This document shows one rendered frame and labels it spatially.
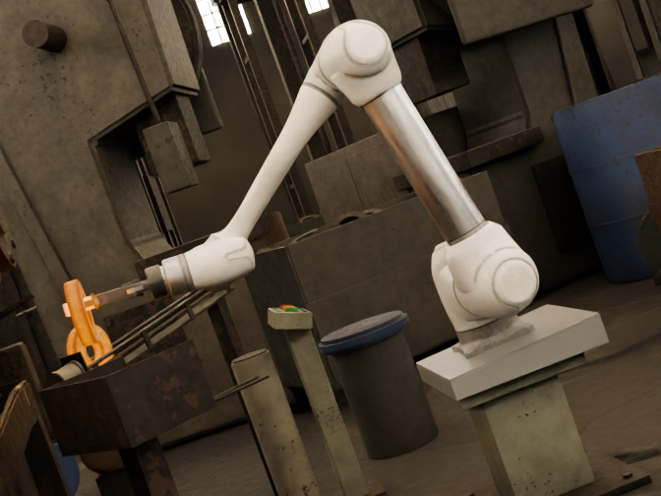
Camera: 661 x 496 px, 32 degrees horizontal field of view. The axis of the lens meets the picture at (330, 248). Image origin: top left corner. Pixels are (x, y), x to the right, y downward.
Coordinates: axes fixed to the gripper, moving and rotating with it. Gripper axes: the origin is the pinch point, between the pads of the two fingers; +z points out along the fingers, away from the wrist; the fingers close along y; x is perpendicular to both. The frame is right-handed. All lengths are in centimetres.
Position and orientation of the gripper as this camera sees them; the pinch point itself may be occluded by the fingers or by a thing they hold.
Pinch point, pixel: (79, 305)
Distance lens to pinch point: 270.8
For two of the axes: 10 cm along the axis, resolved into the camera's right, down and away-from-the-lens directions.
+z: -9.5, 3.0, -1.3
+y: -1.4, -0.1, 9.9
